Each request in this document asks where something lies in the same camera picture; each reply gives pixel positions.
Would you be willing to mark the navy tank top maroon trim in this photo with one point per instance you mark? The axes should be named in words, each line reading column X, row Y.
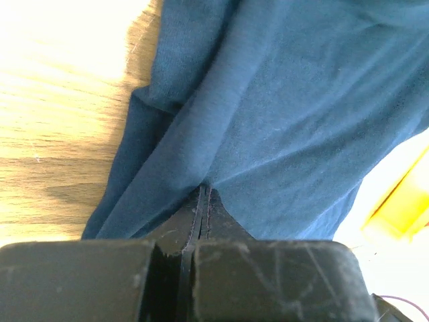
column 283, row 107

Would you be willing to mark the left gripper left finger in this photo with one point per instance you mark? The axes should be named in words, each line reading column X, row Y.
column 106, row 279

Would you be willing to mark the yellow plastic bin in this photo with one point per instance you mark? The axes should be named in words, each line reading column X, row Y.
column 403, row 213

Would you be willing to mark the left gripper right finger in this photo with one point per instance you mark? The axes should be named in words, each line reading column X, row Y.
column 232, row 277

